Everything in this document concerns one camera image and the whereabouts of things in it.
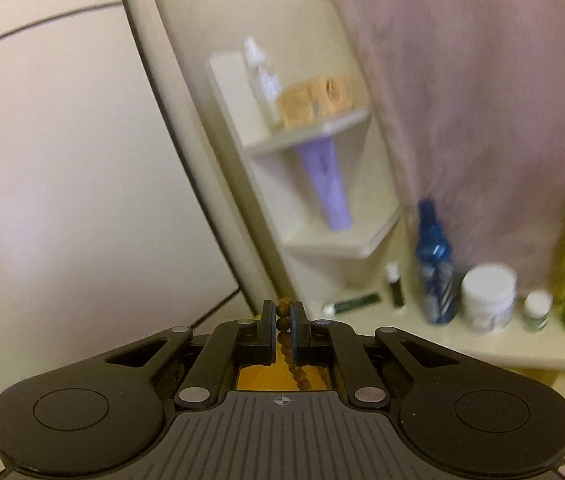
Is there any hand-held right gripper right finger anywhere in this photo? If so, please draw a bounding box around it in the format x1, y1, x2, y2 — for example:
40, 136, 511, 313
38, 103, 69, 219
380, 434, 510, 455
290, 300, 463, 405

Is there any pink towel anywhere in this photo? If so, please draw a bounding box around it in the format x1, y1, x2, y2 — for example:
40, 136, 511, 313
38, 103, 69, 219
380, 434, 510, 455
318, 0, 565, 282

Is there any small green-lidded jar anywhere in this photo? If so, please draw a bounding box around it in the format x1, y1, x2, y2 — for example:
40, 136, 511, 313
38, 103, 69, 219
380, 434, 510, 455
522, 290, 554, 334

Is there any purple tube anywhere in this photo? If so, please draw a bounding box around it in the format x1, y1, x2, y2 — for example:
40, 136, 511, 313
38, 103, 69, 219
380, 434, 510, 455
295, 139, 355, 233

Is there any black cable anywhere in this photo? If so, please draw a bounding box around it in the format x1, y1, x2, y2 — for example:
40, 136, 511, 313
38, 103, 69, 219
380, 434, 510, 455
190, 287, 241, 331
0, 2, 124, 57

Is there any small dark green tube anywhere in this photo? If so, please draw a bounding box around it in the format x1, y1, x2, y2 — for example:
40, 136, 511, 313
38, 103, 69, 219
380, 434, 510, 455
322, 292, 381, 316

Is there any brown wooden bead necklace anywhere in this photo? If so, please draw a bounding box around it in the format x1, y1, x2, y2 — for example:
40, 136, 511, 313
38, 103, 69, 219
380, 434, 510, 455
274, 297, 314, 392

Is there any large white jar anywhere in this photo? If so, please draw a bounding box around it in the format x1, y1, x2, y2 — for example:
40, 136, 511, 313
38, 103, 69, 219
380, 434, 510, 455
459, 263, 519, 335

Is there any yellow plastic bin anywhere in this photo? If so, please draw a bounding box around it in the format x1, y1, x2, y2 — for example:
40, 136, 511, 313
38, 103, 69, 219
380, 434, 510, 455
234, 363, 336, 392

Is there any tan cardboard box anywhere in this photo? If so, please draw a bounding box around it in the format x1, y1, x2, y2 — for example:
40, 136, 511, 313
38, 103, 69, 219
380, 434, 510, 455
276, 74, 370, 130

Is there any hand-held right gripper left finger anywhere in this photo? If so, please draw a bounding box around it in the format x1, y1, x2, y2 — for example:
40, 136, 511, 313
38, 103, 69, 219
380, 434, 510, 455
105, 300, 279, 406

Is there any lip balm stick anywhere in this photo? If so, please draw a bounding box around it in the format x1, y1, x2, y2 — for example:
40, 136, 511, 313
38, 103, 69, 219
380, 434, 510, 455
385, 262, 408, 310

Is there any blue spray bottle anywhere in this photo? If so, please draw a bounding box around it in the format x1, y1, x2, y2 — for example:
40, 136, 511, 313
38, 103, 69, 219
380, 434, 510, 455
415, 199, 461, 325

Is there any cream shelf unit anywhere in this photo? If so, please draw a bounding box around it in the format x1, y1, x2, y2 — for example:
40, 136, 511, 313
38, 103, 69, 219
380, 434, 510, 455
111, 0, 565, 372

